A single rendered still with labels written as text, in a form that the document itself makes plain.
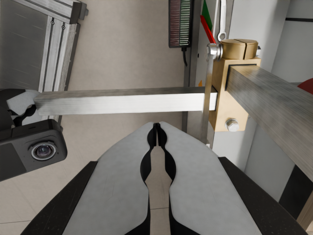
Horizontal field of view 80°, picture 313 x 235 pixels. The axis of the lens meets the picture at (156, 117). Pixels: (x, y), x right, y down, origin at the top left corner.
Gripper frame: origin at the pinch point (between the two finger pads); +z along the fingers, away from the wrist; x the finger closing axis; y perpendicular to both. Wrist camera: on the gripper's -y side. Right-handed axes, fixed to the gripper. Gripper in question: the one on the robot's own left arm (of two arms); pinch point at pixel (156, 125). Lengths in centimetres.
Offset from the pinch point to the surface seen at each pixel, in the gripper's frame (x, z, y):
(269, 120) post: 10.1, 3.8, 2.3
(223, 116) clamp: 10.4, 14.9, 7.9
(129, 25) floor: -13, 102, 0
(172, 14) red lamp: 3.9, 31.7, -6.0
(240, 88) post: 10.1, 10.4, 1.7
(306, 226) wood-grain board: 30.6, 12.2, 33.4
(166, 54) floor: 7, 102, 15
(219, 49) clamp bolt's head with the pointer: 9.0, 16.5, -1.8
